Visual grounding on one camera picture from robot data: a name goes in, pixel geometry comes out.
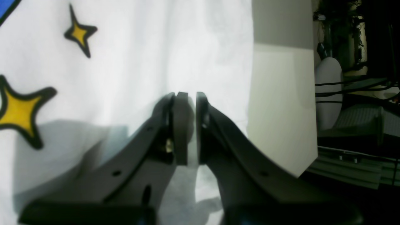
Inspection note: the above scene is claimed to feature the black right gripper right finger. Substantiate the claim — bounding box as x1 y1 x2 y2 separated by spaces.
196 92 364 225

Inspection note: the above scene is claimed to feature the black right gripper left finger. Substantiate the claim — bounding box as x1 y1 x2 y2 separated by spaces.
18 92 194 225

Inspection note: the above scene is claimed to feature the white t-shirt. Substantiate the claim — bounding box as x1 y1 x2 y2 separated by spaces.
0 0 254 225

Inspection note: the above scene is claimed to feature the white rounded object off table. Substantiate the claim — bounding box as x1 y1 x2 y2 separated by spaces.
314 57 343 131

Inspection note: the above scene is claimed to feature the grey aluminium frame rail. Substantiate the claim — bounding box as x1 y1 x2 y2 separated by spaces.
306 148 400 190

